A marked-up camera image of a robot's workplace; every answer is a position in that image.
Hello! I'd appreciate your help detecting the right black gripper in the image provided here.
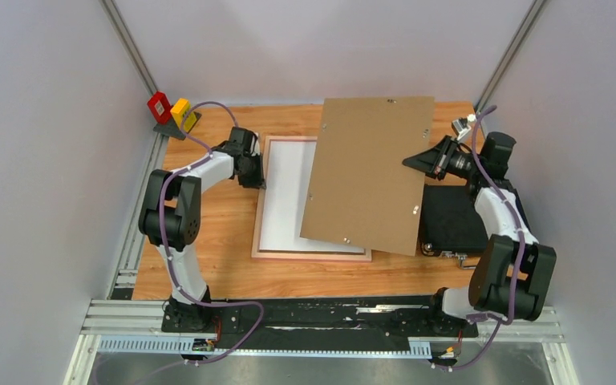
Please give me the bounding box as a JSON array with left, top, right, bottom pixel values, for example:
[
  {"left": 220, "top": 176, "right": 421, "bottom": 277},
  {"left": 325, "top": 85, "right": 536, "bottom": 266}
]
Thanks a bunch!
[{"left": 401, "top": 135, "right": 481, "bottom": 180}]

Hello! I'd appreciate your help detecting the wooden picture frame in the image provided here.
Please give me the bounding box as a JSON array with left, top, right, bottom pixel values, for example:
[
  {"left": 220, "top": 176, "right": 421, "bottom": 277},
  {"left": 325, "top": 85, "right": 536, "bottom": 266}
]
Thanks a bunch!
[{"left": 250, "top": 135, "right": 373, "bottom": 263}]

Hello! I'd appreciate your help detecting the Great Wall photo print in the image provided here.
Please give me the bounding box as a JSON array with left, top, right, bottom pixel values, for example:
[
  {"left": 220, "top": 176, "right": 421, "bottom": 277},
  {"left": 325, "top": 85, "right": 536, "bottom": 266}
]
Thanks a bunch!
[{"left": 257, "top": 140, "right": 367, "bottom": 254}]

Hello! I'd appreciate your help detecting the grey backing board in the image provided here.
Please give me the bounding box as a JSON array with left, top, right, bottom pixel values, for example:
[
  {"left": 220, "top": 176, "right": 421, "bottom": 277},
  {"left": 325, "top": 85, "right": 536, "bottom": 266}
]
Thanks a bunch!
[{"left": 300, "top": 96, "right": 435, "bottom": 256}]

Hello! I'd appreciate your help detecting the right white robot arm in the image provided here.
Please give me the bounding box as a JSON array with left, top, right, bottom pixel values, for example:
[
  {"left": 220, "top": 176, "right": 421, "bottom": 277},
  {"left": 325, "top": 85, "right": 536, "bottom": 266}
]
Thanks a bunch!
[{"left": 402, "top": 132, "right": 557, "bottom": 335}]

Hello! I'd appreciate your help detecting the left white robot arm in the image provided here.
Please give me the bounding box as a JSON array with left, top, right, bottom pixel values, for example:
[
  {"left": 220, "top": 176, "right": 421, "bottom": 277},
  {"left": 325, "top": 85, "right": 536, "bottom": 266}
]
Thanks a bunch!
[{"left": 138, "top": 127, "right": 265, "bottom": 333}]

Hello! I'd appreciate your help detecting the black poker chip case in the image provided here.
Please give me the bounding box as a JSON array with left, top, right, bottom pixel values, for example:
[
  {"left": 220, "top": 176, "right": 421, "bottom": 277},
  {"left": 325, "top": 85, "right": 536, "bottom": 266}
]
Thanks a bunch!
[{"left": 417, "top": 183, "right": 533, "bottom": 271}]

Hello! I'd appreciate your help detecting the yellow small box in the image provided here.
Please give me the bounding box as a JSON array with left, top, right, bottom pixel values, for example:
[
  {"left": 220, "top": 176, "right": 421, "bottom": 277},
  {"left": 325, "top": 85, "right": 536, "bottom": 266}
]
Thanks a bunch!
[{"left": 170, "top": 98, "right": 199, "bottom": 133}]

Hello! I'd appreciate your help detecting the red small box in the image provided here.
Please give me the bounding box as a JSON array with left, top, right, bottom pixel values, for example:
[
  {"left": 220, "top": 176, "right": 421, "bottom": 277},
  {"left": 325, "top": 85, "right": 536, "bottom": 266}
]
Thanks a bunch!
[{"left": 147, "top": 91, "right": 172, "bottom": 124}]

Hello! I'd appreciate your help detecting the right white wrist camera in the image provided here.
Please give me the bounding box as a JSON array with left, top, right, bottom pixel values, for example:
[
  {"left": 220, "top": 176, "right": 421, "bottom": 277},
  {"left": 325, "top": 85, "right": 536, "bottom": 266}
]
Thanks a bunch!
[{"left": 451, "top": 114, "right": 476, "bottom": 143}]

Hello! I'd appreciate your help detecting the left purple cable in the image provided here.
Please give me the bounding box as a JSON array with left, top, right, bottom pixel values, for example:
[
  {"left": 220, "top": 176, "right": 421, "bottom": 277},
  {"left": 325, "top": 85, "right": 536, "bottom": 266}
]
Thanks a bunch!
[{"left": 158, "top": 102, "right": 265, "bottom": 367}]

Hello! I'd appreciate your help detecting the purple cable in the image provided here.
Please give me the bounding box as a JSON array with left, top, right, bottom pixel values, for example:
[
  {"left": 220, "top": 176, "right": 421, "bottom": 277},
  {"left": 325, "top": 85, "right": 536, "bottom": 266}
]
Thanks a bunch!
[
  {"left": 430, "top": 105, "right": 528, "bottom": 371},
  {"left": 158, "top": 102, "right": 265, "bottom": 367}
]

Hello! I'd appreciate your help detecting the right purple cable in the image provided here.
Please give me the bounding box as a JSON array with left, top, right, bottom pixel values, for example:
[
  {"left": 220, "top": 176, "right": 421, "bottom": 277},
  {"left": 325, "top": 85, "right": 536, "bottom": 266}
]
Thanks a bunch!
[{"left": 430, "top": 105, "right": 528, "bottom": 371}]

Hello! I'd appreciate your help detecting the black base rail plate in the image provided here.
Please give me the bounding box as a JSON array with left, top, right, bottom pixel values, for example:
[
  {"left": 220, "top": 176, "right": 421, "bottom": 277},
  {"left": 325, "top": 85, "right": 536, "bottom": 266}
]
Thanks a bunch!
[{"left": 161, "top": 295, "right": 478, "bottom": 351}]

